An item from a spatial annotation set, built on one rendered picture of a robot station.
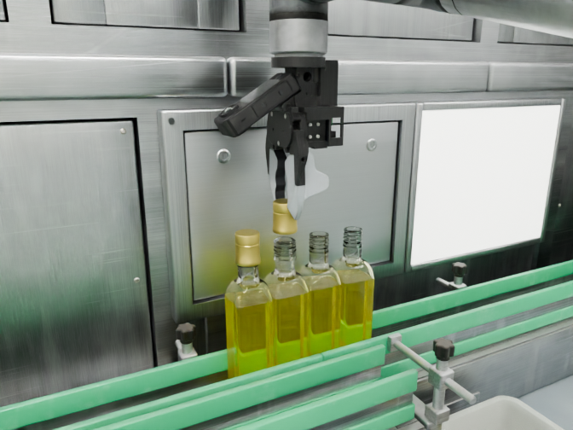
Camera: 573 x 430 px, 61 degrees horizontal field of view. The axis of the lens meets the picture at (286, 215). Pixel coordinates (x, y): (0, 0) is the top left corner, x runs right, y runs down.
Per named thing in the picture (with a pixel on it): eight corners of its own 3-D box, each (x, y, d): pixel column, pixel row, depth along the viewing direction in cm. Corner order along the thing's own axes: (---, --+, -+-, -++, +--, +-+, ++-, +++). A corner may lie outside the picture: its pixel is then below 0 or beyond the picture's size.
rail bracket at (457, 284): (441, 311, 104) (447, 253, 101) (465, 326, 99) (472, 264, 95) (426, 316, 103) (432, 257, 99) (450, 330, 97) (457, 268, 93)
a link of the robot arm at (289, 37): (286, 17, 57) (257, 24, 64) (286, 58, 58) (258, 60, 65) (339, 20, 60) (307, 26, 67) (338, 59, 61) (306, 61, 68)
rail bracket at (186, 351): (193, 380, 81) (188, 308, 77) (205, 404, 75) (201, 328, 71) (169, 387, 79) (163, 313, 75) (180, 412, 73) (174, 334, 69)
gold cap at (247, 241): (253, 256, 69) (253, 226, 68) (264, 264, 66) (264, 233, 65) (230, 260, 68) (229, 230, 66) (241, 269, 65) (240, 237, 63)
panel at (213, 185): (534, 239, 119) (555, 97, 110) (545, 242, 117) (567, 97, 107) (171, 317, 80) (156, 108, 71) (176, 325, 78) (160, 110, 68)
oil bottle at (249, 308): (261, 392, 77) (258, 268, 71) (275, 413, 72) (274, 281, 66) (227, 402, 75) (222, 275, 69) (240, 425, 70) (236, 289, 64)
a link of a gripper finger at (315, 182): (336, 217, 66) (332, 148, 65) (298, 223, 63) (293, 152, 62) (324, 215, 69) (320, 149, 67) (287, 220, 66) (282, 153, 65)
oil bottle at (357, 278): (352, 364, 85) (356, 249, 79) (371, 381, 80) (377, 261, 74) (324, 372, 82) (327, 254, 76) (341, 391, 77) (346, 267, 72)
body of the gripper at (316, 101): (344, 151, 65) (347, 57, 62) (287, 155, 61) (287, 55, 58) (315, 144, 72) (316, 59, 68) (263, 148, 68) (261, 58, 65)
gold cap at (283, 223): (290, 225, 71) (290, 196, 70) (302, 232, 68) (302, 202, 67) (268, 229, 69) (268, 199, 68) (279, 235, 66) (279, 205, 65)
